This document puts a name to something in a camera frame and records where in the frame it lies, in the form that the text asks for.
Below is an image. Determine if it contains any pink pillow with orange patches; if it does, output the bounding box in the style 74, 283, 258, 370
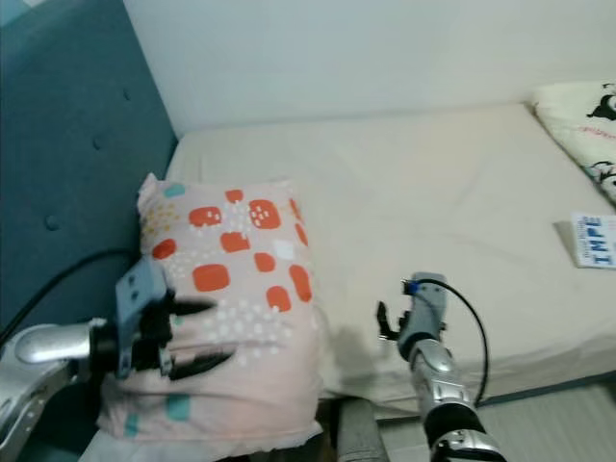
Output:
98, 173, 323, 458

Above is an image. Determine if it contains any white book with blue letters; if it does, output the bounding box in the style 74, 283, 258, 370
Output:
571, 212, 616, 270

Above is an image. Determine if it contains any cream cartoon print quilt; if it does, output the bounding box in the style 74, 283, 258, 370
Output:
529, 81, 616, 205

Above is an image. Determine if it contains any teal upholstered headboard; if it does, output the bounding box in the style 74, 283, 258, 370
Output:
0, 0, 179, 333

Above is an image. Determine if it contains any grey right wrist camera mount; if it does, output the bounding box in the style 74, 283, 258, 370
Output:
398, 272, 449, 362

